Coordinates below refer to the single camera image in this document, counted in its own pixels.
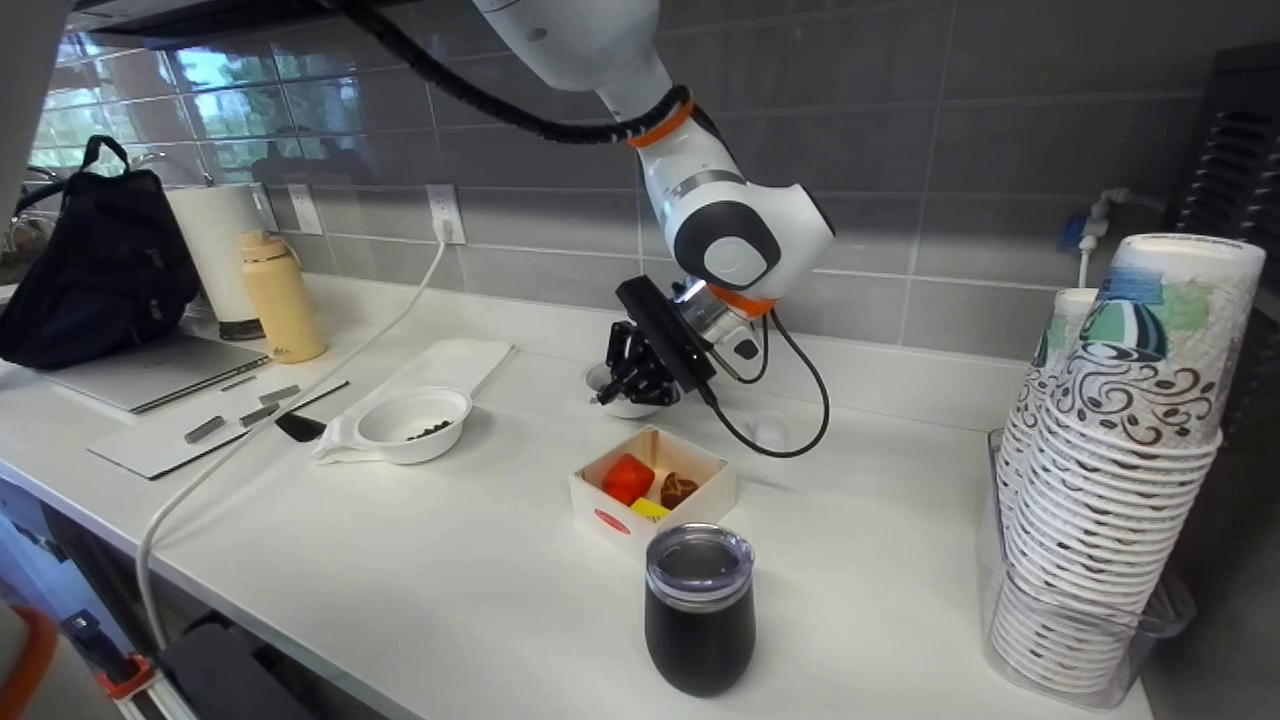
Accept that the white paper towel roll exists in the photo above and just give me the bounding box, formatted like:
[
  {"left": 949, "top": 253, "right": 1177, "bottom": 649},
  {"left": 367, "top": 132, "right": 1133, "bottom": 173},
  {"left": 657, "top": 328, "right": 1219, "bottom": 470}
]
[{"left": 168, "top": 185, "right": 264, "bottom": 339}]

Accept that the white cutting board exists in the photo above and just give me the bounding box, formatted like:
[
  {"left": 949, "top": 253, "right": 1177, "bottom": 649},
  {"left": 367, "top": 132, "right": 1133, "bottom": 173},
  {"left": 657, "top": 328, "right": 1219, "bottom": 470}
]
[{"left": 391, "top": 339, "right": 514, "bottom": 397}]

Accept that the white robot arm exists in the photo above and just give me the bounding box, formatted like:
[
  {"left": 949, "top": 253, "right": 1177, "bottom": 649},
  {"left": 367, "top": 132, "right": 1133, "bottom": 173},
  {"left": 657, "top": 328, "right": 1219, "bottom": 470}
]
[{"left": 473, "top": 0, "right": 833, "bottom": 397}]

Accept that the white box with toys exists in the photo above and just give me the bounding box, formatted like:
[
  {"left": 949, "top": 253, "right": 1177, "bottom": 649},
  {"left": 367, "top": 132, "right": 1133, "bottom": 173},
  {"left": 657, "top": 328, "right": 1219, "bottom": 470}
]
[{"left": 570, "top": 429, "right": 742, "bottom": 551}]

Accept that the black tumbler with lid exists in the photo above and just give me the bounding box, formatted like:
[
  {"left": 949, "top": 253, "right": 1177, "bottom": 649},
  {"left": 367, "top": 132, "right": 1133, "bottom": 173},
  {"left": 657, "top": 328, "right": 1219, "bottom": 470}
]
[{"left": 646, "top": 522, "right": 757, "bottom": 696}]

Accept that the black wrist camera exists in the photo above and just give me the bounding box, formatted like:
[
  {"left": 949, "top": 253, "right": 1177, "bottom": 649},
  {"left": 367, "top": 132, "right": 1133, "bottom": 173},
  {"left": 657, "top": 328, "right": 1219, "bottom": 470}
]
[{"left": 617, "top": 274, "right": 715, "bottom": 403}]

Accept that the beige water bottle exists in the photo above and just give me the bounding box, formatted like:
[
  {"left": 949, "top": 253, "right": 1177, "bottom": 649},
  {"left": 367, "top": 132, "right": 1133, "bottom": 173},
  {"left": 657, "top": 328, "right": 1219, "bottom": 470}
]
[{"left": 241, "top": 232, "right": 329, "bottom": 365}]

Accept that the stack of patterned paper cups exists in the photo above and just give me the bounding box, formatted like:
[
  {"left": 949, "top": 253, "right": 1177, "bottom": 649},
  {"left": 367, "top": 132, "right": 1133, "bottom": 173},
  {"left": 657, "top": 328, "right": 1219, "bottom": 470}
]
[{"left": 987, "top": 232, "right": 1269, "bottom": 704}]

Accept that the white strainer bowl with handle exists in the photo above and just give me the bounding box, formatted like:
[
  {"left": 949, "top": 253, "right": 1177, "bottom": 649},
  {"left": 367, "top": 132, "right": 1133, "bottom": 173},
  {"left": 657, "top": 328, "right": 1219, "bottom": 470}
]
[{"left": 317, "top": 387, "right": 473, "bottom": 468}]

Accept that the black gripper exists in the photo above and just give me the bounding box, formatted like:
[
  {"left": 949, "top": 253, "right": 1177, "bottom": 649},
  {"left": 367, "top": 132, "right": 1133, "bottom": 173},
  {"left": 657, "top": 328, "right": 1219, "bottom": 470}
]
[{"left": 596, "top": 318, "right": 706, "bottom": 408}]

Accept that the blue spray bottle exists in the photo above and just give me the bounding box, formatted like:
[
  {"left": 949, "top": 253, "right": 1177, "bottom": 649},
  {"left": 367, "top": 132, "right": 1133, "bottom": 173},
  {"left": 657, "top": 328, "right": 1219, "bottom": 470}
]
[{"left": 1055, "top": 188, "right": 1133, "bottom": 282}]

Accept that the white power cord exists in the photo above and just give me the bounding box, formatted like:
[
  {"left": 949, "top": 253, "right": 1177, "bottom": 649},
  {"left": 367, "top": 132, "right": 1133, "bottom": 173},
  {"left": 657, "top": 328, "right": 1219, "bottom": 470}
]
[{"left": 134, "top": 212, "right": 456, "bottom": 657}]

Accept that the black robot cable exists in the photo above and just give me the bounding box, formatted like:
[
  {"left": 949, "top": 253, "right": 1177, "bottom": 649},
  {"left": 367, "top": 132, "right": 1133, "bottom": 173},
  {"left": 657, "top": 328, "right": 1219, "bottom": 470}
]
[{"left": 697, "top": 313, "right": 835, "bottom": 462}]

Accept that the black backpack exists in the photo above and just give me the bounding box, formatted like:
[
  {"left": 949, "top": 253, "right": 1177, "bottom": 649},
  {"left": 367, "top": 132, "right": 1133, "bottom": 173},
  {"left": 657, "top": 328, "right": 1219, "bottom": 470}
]
[{"left": 0, "top": 134, "right": 201, "bottom": 371}]

